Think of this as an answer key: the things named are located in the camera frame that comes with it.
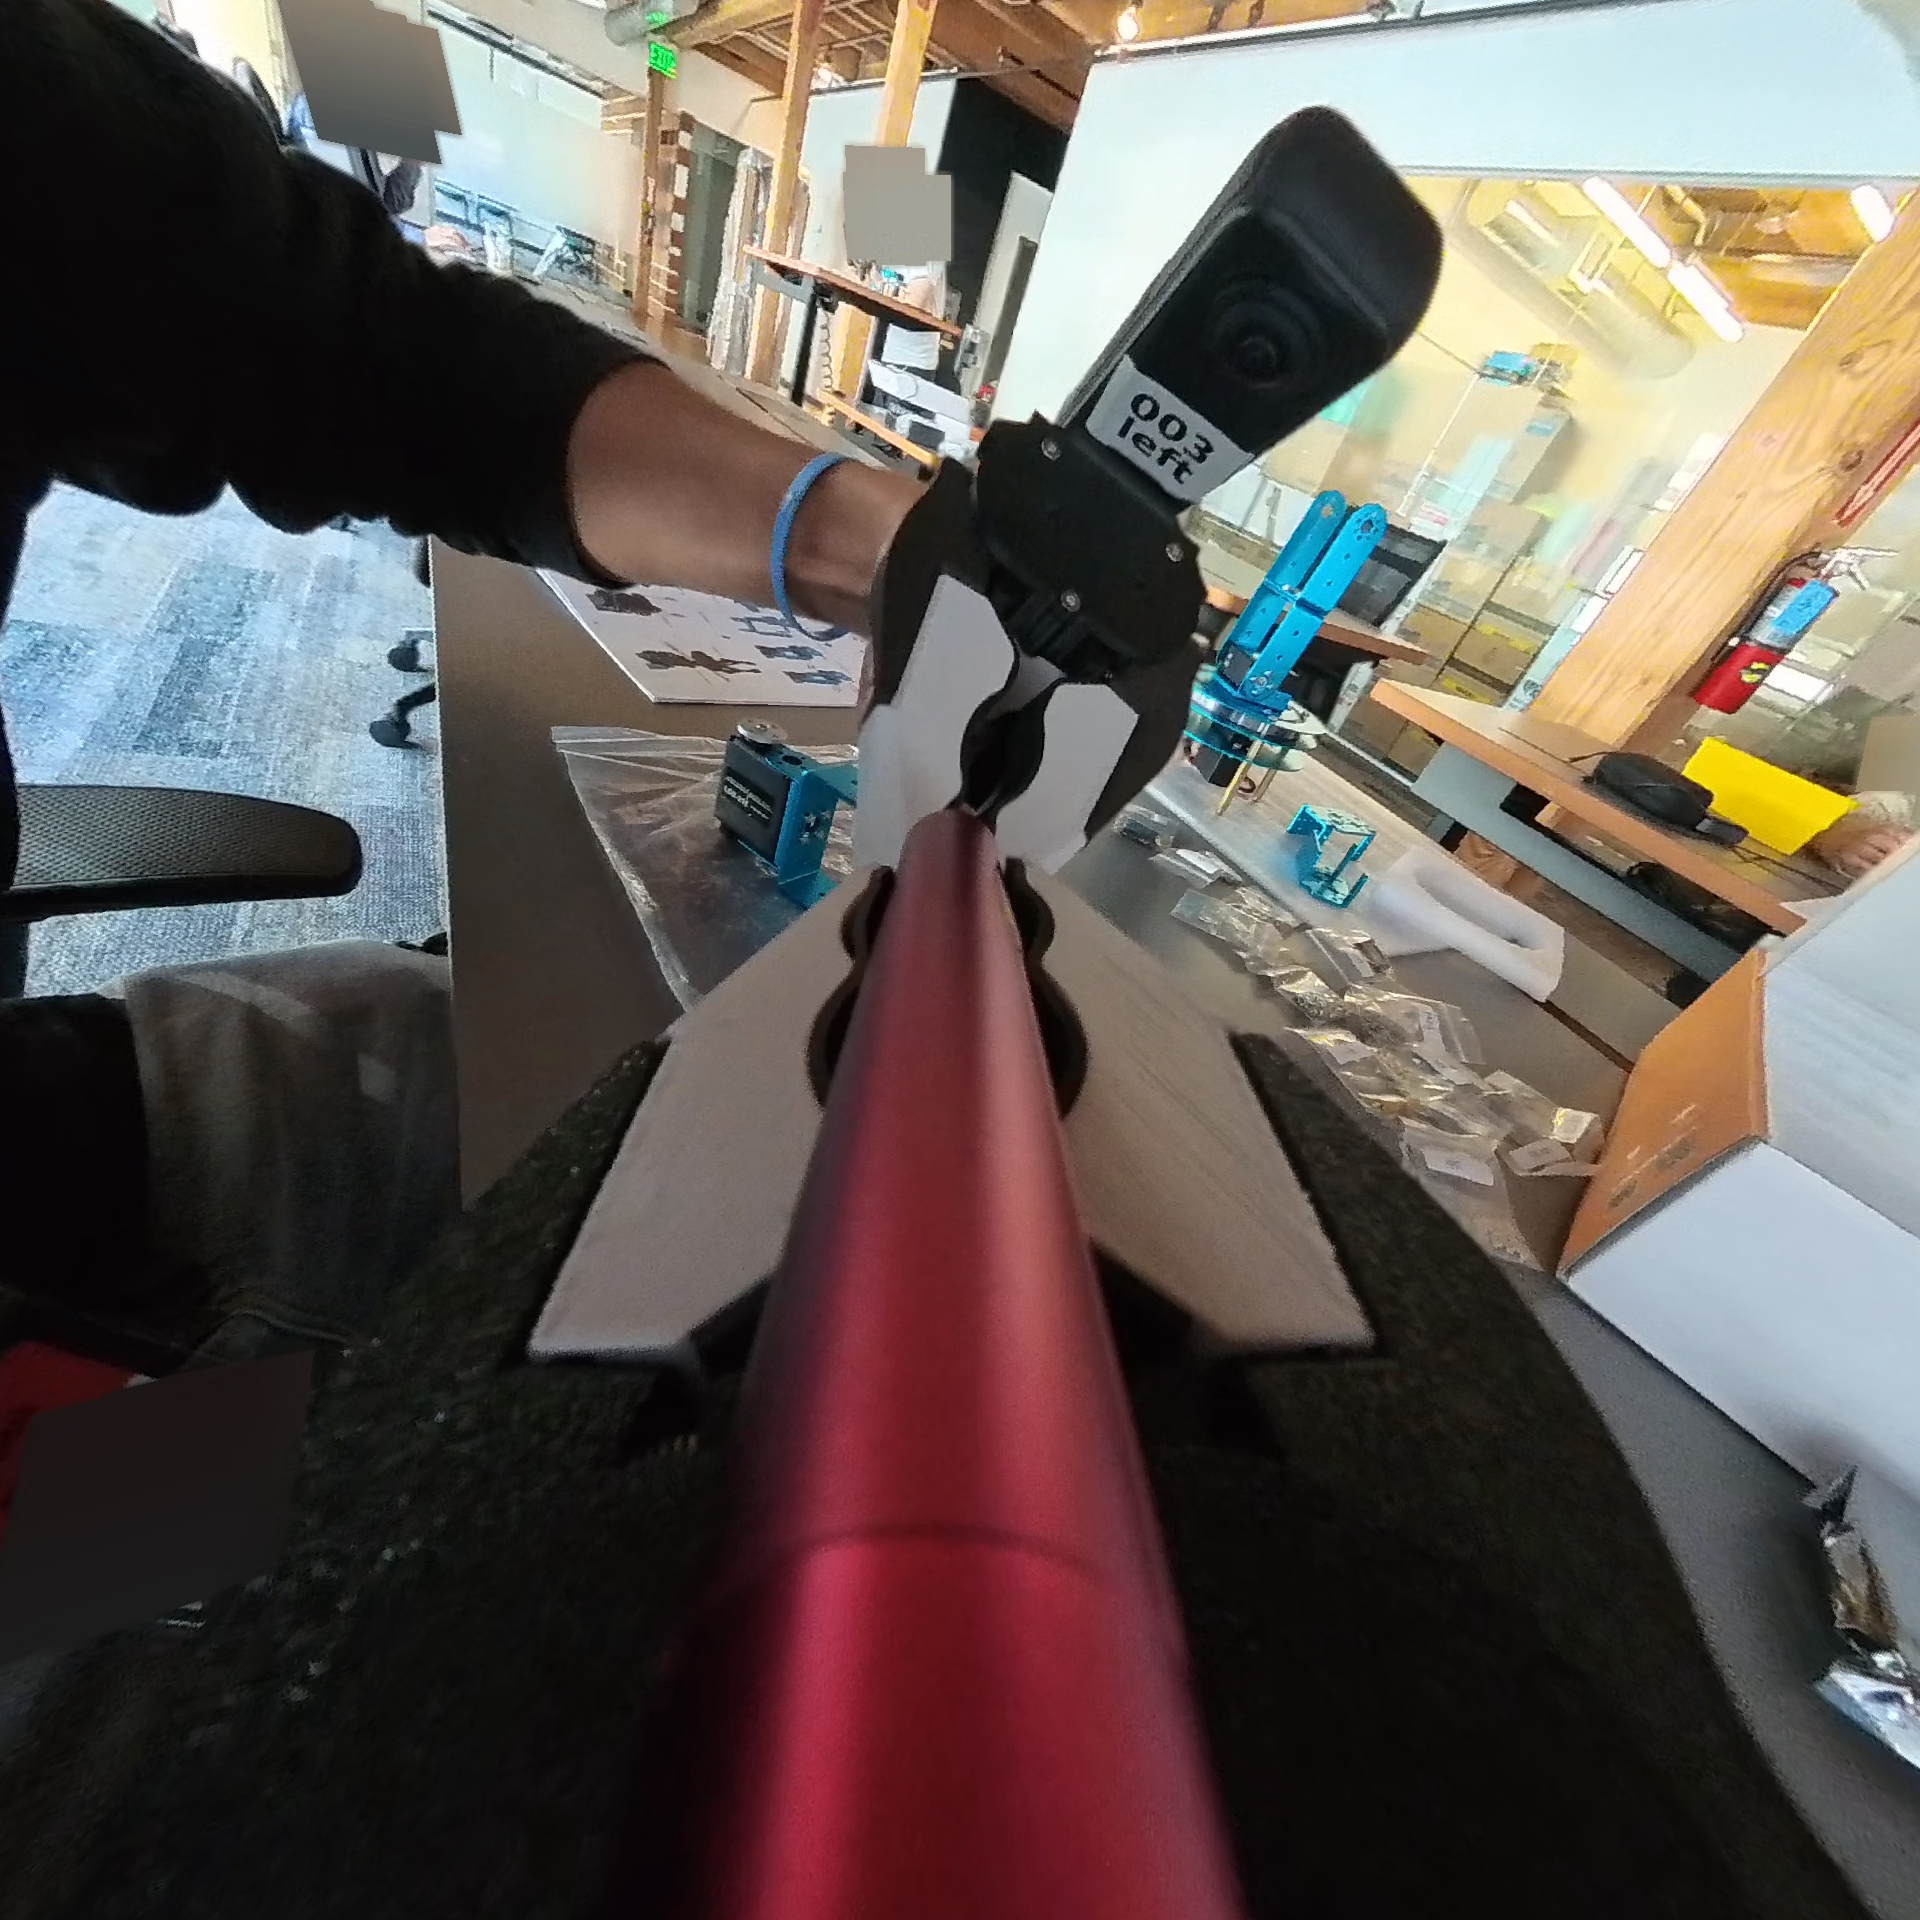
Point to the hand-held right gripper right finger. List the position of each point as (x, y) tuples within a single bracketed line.
[(1215, 1185)]

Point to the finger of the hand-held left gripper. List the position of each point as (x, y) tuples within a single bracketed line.
[(932, 721), (1079, 765)]

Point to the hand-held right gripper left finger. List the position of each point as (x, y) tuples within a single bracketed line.
[(675, 1200)]

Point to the black servo with blue bracket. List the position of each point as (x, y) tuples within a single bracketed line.
[(780, 818)]

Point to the red electric screwdriver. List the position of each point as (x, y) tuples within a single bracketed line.
[(932, 1349)]

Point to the blue toy robot arm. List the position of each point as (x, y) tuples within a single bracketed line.
[(1290, 629)]

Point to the person's left forearm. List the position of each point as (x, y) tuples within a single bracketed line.
[(301, 301)]

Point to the wooden standing desk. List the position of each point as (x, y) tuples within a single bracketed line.
[(857, 283)]

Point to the pile of small hardware bags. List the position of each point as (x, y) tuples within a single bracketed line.
[(1382, 1035)]

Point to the blue wristband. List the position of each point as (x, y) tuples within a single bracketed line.
[(797, 511)]

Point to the printed instruction sheet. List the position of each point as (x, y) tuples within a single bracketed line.
[(675, 645)]

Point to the clear plastic bag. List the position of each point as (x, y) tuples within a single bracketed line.
[(661, 856)]

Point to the white foam sheet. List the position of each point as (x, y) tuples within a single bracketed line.
[(1471, 915)]

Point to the person's grey trousers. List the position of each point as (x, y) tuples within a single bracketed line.
[(284, 1142)]

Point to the orange and white box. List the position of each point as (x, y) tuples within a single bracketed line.
[(1770, 1200)]

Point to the black pouch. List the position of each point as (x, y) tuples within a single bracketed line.
[(1659, 792)]

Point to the grey office chair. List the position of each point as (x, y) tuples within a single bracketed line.
[(182, 849)]

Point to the person's black top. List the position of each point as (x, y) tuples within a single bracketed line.
[(68, 1154)]

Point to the red fire extinguisher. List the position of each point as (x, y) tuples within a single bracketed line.
[(1770, 616)]

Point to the crumpled foil bag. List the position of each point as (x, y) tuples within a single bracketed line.
[(1869, 1621)]

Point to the small blue metal bracket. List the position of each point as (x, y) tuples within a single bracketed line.
[(1334, 856)]

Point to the wooden post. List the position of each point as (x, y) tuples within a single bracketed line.
[(1725, 523)]

